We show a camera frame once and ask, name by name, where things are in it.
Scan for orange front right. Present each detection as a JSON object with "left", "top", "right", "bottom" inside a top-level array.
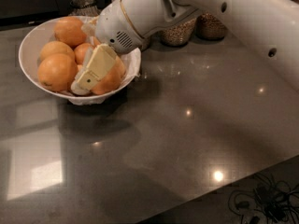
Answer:
[{"left": 91, "top": 57, "right": 126, "bottom": 95}]

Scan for orange front centre low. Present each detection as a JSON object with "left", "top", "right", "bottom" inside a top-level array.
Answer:
[{"left": 77, "top": 64, "right": 83, "bottom": 72}]

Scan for orange centre small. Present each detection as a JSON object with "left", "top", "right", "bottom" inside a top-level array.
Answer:
[{"left": 74, "top": 43, "right": 94, "bottom": 64}]

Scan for glass jar beige grains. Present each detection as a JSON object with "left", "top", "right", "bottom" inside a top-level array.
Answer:
[{"left": 158, "top": 19, "right": 196, "bottom": 47}]

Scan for orange top back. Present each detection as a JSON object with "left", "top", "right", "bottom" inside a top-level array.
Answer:
[{"left": 53, "top": 17, "right": 87, "bottom": 48}]

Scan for dark cabinet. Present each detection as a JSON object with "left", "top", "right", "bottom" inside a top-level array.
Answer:
[{"left": 0, "top": 0, "right": 114, "bottom": 27}]

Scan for orange left middle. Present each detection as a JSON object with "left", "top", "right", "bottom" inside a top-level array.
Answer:
[{"left": 39, "top": 41, "right": 75, "bottom": 61}]

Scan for glass jar behind bowl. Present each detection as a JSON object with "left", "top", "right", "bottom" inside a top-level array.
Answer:
[{"left": 70, "top": 0, "right": 100, "bottom": 17}]

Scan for white bowl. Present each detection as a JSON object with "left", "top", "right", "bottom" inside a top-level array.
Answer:
[{"left": 19, "top": 19, "right": 141, "bottom": 105}]

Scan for glass jar brown grains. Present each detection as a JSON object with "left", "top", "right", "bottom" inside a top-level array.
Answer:
[{"left": 195, "top": 13, "right": 227, "bottom": 41}]

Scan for white paper bowl liner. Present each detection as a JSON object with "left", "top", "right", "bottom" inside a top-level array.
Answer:
[{"left": 63, "top": 18, "right": 141, "bottom": 105}]

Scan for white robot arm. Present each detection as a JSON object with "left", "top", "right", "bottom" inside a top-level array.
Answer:
[{"left": 82, "top": 0, "right": 299, "bottom": 90}]

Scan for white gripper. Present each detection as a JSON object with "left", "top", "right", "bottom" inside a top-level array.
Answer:
[{"left": 71, "top": 0, "right": 144, "bottom": 95}]

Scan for black cables on floor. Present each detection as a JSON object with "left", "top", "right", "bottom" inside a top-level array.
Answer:
[{"left": 228, "top": 171, "right": 299, "bottom": 224}]

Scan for large orange front left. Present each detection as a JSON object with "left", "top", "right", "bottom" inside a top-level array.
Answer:
[{"left": 37, "top": 53, "right": 78, "bottom": 92}]

